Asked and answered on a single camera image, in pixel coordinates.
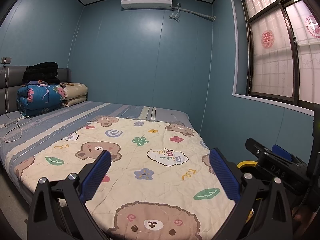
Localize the yellow rimmed trash bin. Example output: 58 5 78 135
237 160 257 223

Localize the cream cartoon bear quilt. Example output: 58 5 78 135
11 116 235 239

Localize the blue striped bed sheet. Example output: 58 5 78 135
1 101 192 173

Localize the beige folded blanket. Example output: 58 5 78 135
62 82 88 107

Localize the black clothing pile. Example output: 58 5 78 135
22 62 60 85

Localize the grey padded headboard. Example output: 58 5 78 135
0 65 72 117

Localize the air conditioner pipe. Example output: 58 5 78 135
169 3 216 22

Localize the white air conditioner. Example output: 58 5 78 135
121 0 172 9

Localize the white charging cable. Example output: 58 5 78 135
1 60 33 144

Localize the window with dark frame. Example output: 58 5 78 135
231 0 319 115

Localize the wall power socket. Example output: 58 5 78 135
1 57 11 64

